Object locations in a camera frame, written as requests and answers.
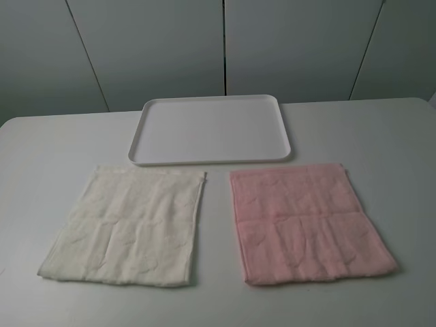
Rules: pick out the pink towel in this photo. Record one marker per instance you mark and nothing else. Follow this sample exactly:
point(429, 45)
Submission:
point(304, 224)

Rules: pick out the cream white towel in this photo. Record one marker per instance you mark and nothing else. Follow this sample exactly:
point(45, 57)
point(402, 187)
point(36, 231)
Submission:
point(130, 226)

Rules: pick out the white rectangular plastic tray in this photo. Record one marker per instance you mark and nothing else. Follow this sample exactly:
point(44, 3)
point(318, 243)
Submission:
point(207, 130)

